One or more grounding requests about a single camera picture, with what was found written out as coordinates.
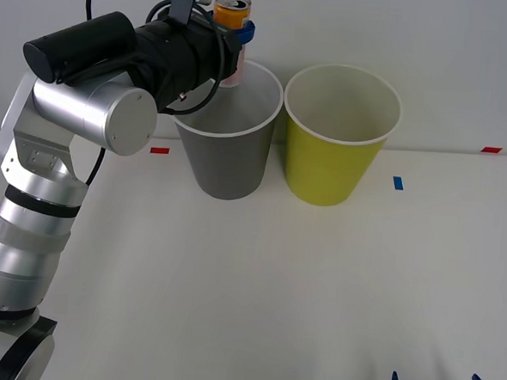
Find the yellow-green plastic waste bin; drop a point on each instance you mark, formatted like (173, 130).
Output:
(328, 168)

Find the grey plastic waste bin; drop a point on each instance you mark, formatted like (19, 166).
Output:
(229, 162)

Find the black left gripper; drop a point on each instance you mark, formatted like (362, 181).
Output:
(188, 57)

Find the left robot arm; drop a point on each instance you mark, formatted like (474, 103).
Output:
(90, 115)

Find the orange drink can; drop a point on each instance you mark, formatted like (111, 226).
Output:
(232, 15)

